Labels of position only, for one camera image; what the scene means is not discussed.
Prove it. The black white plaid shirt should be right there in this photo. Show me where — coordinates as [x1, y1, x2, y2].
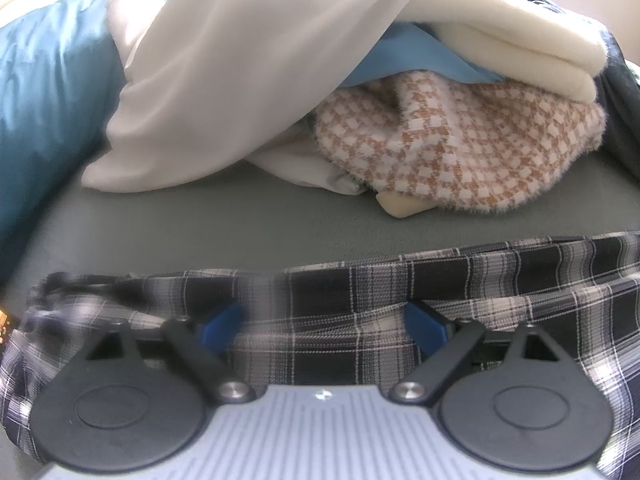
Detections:
[0, 230, 640, 480]

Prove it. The cream fleece garment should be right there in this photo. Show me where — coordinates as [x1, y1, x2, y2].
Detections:
[390, 0, 608, 106]

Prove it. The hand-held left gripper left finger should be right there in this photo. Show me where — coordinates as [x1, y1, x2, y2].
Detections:
[82, 302, 256, 406]

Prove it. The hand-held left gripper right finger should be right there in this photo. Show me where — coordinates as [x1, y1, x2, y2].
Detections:
[387, 300, 573, 406]

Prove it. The white grey thin garment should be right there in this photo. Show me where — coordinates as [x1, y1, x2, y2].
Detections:
[245, 137, 368, 196]

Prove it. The white thin cloth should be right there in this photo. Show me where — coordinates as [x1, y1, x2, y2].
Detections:
[80, 0, 451, 196]

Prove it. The light blue cloth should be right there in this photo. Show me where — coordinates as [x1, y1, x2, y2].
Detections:
[345, 20, 506, 91]

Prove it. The beige houndstooth fuzzy garment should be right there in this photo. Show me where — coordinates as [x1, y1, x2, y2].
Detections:
[312, 70, 608, 213]

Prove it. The dark grey garment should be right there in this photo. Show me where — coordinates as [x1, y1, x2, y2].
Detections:
[595, 30, 640, 173]

